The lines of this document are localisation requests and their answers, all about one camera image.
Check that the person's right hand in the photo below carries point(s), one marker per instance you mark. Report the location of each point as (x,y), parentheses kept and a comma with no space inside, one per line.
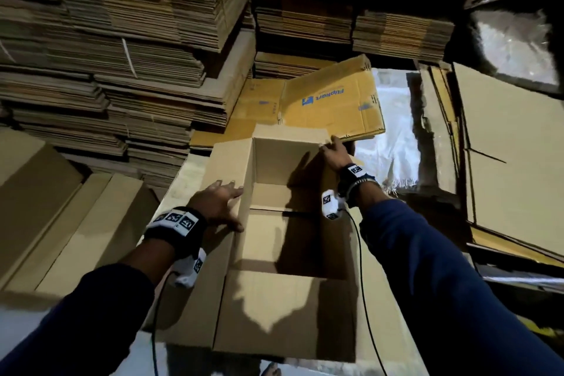
(337,153)

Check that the person's left hand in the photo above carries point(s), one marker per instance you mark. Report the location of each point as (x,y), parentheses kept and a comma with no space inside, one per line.
(216,204)

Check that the person's left forearm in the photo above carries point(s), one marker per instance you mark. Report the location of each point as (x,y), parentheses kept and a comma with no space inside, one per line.
(79,310)

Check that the person's right forearm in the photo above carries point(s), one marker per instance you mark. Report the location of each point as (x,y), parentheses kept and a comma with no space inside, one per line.
(476,292)

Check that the pile of brown cartons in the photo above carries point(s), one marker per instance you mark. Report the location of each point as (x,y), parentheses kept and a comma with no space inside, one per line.
(520,160)

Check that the stacks of flat cardboard bundles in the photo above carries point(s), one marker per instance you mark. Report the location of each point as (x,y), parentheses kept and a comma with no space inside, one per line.
(97,54)

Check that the black right wrist band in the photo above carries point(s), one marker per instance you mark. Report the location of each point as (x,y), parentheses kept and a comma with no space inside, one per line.
(357,180)

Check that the black wrist band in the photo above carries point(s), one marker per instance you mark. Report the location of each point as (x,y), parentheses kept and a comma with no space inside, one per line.
(357,180)
(174,230)

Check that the black left wrist band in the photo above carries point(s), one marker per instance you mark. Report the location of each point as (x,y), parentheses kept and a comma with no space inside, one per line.
(174,230)

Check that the yellow carton with blue print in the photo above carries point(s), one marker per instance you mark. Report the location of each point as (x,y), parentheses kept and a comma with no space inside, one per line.
(339,98)

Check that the white plastic sack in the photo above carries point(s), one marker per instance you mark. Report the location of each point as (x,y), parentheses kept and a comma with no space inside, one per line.
(392,138)

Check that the plywood work board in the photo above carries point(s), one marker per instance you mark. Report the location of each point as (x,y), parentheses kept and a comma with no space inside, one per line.
(388,318)

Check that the clear plastic sheet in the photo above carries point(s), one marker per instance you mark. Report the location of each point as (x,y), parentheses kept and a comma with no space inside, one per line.
(518,45)

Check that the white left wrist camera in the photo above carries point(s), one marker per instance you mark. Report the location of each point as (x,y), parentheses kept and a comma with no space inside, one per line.
(188,268)

